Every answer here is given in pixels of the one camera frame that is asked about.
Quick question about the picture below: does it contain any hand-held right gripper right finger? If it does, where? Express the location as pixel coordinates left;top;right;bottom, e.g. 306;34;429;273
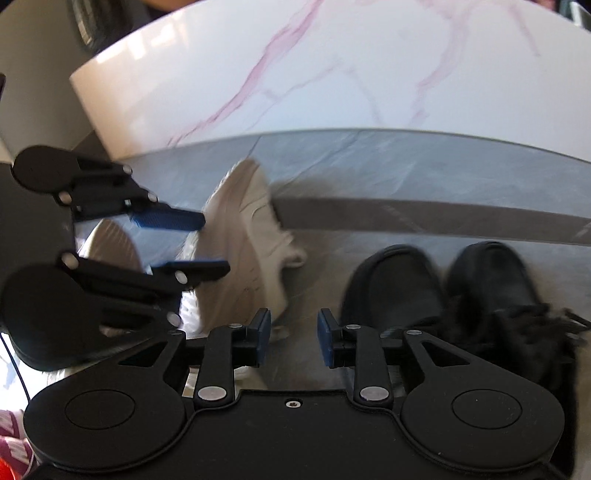
317;308;469;411

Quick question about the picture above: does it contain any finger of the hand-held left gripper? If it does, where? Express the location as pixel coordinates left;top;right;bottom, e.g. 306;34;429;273
55;157;206;232
58;251;230;333

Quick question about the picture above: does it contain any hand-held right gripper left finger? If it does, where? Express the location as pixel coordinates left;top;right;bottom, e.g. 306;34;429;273
115;308;272;409

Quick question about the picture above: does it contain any cream platform sneaker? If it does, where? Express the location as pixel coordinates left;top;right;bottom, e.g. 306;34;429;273
76;218;144;278

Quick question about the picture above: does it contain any white strap sneaker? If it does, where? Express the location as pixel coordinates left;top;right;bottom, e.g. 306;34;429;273
178;159;308;344

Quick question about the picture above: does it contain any black laced shoe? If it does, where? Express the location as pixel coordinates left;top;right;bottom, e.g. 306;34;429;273
445;241;591;393
342;244;446;352

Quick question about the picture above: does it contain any white marble counter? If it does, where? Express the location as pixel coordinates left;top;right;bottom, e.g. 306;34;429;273
69;0;591;162

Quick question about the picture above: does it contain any black cable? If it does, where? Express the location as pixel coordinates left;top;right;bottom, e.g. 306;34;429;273
0;332;28;402

